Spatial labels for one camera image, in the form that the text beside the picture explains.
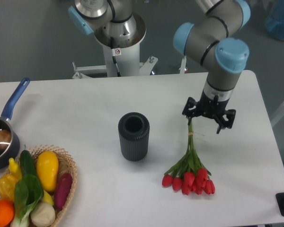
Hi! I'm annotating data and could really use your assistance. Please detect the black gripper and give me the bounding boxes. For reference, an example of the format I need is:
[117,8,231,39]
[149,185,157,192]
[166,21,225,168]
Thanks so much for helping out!
[182,91,236,134]

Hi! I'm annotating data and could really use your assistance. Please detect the red tulip bouquet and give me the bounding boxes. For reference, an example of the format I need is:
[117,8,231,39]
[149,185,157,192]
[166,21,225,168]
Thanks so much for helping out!
[161,123,215,195]

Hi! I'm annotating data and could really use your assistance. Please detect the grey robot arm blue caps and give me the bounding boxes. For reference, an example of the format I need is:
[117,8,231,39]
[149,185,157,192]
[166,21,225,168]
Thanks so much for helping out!
[68,0,250,130]

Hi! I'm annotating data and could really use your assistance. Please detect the dark ribbed vase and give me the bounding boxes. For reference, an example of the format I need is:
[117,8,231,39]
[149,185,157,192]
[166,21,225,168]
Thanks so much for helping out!
[118,112,150,161]

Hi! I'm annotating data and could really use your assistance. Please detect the blue container in background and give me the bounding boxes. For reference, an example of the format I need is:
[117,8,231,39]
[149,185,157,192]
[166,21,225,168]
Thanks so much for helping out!
[265,0,284,41]

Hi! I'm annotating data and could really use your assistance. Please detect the woven wicker basket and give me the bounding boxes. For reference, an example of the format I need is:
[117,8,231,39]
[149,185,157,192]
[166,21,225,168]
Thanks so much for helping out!
[0,145,77,227]

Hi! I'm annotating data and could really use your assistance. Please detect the purple eggplant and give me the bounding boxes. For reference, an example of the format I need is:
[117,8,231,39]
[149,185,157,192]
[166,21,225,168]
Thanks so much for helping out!
[54,173,72,210]

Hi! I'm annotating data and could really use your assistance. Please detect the yellow squash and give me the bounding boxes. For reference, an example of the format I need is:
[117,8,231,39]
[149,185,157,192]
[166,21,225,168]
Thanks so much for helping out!
[36,150,59,192]

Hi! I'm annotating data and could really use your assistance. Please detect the yellow banana piece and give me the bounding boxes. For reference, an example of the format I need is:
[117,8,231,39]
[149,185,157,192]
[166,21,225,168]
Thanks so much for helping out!
[41,190,54,206]

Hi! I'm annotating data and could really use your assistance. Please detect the green cucumber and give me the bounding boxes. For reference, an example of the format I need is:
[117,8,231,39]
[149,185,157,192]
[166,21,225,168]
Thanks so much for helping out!
[20,150,37,176]

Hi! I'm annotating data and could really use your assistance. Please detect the beige garlic bulb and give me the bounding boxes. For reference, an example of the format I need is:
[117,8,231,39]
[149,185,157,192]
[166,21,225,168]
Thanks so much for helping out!
[30,202,55,227]

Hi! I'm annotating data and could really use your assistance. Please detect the green bok choy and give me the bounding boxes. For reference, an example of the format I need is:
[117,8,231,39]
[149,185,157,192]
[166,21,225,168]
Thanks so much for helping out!
[10,174,44,227]

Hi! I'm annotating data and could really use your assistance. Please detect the small yellow pepper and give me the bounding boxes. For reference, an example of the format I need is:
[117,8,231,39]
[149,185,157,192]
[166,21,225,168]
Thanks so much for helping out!
[9,158,22,180]

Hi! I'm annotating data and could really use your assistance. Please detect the brown bun in pan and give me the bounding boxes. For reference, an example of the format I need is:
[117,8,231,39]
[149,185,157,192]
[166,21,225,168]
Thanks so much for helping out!
[0,130,11,150]

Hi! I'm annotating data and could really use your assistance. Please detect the yellow bell pepper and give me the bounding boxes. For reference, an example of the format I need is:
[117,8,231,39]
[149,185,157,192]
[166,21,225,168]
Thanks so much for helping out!
[0,174,18,202]

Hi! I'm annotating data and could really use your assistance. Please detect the orange fruit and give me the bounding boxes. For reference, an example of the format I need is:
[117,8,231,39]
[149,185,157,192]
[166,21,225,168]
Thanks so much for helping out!
[0,199,15,227]

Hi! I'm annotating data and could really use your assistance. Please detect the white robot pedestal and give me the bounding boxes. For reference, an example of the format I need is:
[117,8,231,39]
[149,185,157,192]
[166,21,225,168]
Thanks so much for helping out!
[73,13,158,79]

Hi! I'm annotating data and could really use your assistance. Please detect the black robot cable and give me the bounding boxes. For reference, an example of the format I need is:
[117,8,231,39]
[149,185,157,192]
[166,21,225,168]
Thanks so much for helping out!
[110,37,122,77]

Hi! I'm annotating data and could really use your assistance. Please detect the blue handled saucepan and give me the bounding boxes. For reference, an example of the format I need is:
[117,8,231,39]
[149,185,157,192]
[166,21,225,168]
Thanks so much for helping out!
[0,78,30,169]

